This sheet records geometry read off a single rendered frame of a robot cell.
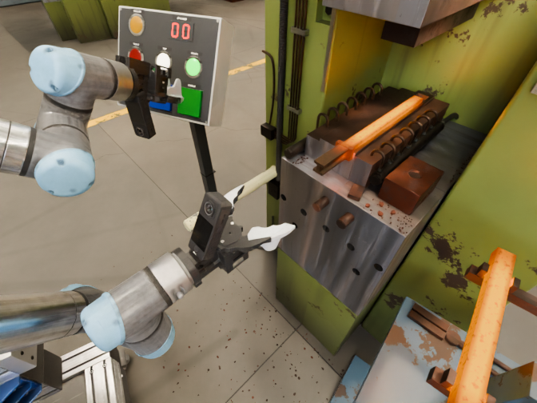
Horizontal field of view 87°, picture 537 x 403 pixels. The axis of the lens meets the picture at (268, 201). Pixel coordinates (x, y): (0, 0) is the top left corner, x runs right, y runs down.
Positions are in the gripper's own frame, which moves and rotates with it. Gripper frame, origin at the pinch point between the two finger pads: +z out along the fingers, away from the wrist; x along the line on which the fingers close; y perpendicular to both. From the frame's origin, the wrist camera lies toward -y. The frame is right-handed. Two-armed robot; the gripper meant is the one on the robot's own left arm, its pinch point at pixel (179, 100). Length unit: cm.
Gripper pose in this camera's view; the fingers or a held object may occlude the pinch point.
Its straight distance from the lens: 85.5
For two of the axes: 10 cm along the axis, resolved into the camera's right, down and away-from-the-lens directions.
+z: 3.2, -2.5, 9.1
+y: 1.8, -9.3, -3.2
